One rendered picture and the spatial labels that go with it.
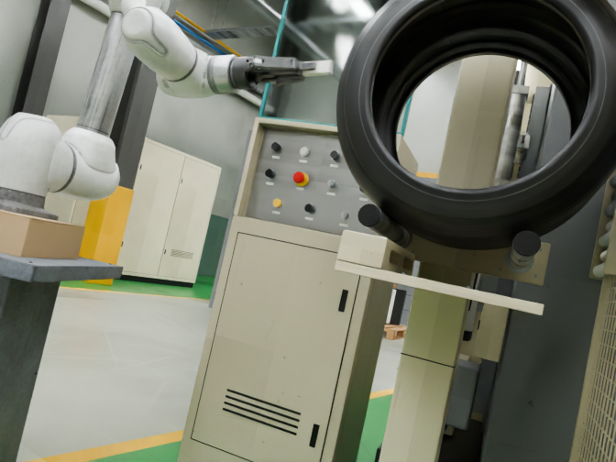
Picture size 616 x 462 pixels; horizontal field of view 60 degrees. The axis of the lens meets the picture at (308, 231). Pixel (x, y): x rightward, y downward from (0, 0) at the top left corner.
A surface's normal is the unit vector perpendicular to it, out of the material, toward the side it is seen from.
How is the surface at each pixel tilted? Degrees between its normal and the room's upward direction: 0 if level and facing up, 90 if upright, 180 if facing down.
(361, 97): 92
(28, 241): 90
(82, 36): 90
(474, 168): 90
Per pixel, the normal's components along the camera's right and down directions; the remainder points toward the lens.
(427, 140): -0.53, -0.17
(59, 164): 0.92, 0.14
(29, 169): 0.63, 0.10
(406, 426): -0.33, -0.13
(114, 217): 0.82, 0.15
